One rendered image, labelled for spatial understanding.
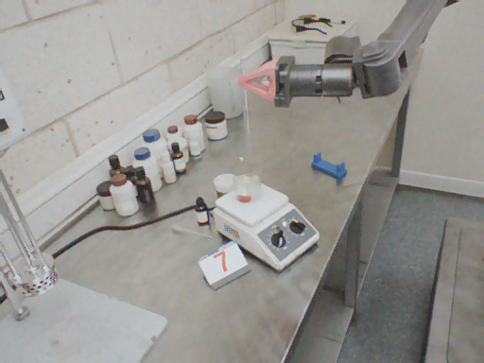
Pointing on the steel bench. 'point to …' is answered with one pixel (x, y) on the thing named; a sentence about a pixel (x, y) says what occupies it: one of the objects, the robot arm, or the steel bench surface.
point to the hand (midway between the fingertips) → (243, 80)
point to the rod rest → (328, 165)
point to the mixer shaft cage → (21, 275)
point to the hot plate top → (269, 202)
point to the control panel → (286, 234)
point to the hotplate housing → (248, 235)
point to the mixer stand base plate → (78, 329)
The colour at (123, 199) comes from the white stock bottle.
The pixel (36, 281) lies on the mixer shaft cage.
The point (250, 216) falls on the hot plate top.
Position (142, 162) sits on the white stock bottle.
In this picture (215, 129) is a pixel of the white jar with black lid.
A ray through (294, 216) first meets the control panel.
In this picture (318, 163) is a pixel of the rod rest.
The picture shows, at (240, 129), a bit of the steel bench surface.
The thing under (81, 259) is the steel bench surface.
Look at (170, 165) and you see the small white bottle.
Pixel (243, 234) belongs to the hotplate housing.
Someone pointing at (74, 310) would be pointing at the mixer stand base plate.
